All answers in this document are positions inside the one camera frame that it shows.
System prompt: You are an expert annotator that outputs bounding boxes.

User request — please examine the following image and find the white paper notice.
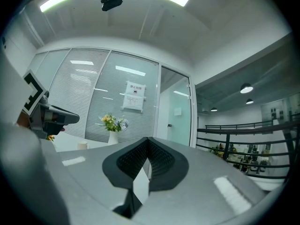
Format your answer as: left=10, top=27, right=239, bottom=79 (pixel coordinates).
left=121, top=80, right=147, bottom=113

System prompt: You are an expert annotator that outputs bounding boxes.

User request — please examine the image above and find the large black pendant lamp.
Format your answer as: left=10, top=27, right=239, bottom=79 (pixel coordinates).
left=240, top=82, right=254, bottom=94

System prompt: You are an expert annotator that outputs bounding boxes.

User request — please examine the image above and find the black metal railing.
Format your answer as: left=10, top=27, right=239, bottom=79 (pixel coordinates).
left=195, top=111, right=300, bottom=180

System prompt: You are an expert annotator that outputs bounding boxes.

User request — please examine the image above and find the yellow and blue flower bouquet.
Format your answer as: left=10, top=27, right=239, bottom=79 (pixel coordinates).
left=99, top=112, right=129, bottom=133

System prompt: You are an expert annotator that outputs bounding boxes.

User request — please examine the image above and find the frosted glass door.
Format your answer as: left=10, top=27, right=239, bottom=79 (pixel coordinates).
left=155, top=65, right=193, bottom=147

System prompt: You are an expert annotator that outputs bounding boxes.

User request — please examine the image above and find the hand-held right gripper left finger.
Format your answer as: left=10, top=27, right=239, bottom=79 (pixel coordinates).
left=102, top=136, right=149, bottom=219

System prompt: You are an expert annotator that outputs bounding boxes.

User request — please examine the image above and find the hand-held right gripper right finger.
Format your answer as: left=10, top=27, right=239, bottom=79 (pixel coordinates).
left=147, top=136, right=189, bottom=192

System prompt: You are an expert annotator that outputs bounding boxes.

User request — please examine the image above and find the black head camera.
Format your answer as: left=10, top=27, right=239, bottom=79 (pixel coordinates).
left=100, top=0, right=126, bottom=12

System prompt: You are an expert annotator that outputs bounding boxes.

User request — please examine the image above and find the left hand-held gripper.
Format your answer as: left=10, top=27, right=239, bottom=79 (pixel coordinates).
left=0, top=52, right=81, bottom=139

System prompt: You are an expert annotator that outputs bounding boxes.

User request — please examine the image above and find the white flower vase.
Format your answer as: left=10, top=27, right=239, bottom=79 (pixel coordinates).
left=107, top=130, right=119, bottom=146

